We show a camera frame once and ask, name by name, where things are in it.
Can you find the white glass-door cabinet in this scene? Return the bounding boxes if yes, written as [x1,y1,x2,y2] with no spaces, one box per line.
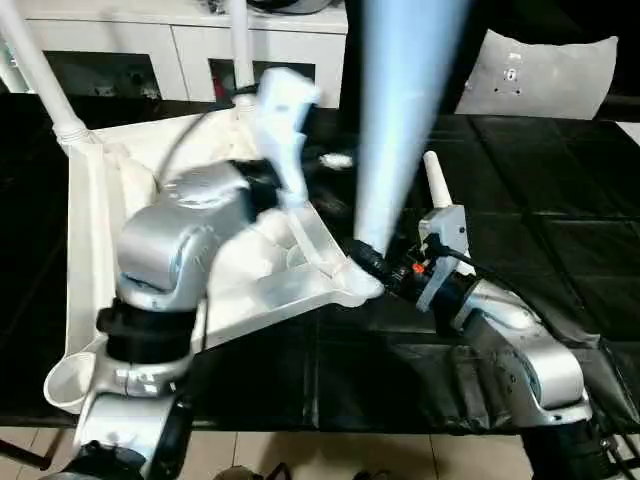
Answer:
[0,0,351,109]

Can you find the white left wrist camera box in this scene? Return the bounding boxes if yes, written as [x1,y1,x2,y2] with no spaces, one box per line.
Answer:
[248,64,323,213]

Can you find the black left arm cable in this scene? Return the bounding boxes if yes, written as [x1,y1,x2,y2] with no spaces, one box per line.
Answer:
[156,100,251,191]

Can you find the dark bag on cabinet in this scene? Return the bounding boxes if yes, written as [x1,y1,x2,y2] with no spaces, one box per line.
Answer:
[250,0,346,17]

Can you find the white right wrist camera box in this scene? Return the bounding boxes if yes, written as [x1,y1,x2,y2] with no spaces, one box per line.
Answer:
[414,204,471,315]

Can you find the black table frame bar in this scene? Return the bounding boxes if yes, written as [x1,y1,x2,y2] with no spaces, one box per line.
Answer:
[0,436,57,473]

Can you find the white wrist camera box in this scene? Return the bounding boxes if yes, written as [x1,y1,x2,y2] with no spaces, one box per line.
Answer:
[248,64,323,213]
[414,204,471,315]

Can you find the white plastic table top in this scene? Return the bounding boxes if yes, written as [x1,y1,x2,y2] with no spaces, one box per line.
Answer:
[44,98,387,417]

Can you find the black work mat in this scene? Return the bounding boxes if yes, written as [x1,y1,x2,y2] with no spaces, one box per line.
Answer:
[0,92,640,436]

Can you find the white plastic table leg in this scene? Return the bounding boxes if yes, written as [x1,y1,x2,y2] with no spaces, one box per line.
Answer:
[422,150,453,213]
[224,0,257,101]
[0,0,93,143]
[348,0,473,263]

